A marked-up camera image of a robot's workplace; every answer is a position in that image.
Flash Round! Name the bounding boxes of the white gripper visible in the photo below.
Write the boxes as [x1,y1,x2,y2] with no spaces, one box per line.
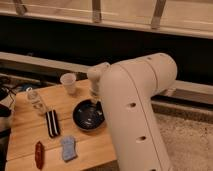
[87,62,110,105]

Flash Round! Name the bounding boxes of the dark ceramic bowl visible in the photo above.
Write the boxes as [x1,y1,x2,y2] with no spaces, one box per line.
[73,99,105,131]

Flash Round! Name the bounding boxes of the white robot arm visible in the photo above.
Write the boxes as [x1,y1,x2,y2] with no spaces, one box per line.
[87,53,177,171]

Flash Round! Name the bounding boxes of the translucent plastic cup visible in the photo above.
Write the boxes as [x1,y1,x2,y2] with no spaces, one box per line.
[60,73,76,95]

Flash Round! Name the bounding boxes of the black white striped case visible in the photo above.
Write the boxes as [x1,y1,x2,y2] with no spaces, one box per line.
[45,110,60,138]

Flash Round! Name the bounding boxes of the blue sponge cloth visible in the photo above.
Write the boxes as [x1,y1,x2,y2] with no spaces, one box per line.
[61,136,77,162]

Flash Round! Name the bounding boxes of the clear glass jar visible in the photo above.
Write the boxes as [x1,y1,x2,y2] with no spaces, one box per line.
[27,89,46,116]

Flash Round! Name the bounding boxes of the black cables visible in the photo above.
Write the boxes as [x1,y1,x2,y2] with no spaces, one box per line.
[0,77,21,118]

